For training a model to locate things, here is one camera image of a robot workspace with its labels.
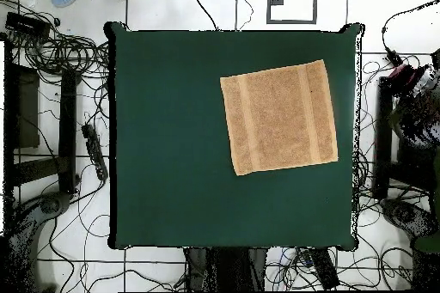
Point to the tan terry towel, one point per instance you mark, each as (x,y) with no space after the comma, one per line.
(278,117)

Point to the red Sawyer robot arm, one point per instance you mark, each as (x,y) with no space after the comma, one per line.
(419,117)

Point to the black power adapter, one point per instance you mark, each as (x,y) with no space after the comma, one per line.
(394,58)

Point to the grey stand base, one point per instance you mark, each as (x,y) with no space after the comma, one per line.
(405,215)
(51,203)

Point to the dark green fabric bundle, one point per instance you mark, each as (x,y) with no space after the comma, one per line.
(428,244)

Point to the black power strip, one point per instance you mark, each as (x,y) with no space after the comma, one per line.
(95,153)
(323,269)

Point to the dark green table cloth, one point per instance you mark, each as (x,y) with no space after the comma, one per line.
(172,186)

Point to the black rectangular box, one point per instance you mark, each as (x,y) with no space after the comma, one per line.
(27,25)

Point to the grey square floor frame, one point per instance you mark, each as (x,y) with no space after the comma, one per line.
(268,7)

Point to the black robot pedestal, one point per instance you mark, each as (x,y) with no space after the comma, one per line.
(223,269)

